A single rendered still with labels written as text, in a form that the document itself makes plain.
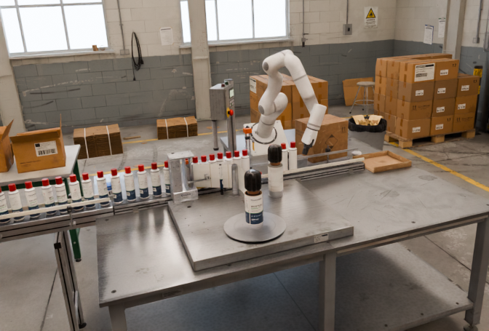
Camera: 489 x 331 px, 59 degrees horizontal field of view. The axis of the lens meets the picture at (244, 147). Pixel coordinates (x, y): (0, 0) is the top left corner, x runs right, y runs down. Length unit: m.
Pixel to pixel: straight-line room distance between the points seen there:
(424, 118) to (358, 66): 3.00
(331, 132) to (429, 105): 3.34
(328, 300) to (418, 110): 4.26
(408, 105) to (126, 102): 4.65
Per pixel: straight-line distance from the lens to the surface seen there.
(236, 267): 1.98
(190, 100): 8.00
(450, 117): 6.60
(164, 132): 6.94
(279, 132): 3.50
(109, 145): 6.46
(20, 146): 3.70
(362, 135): 5.05
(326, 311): 2.34
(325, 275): 2.21
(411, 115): 6.17
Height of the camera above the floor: 1.91
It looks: 18 degrees down
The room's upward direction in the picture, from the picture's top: 3 degrees counter-clockwise
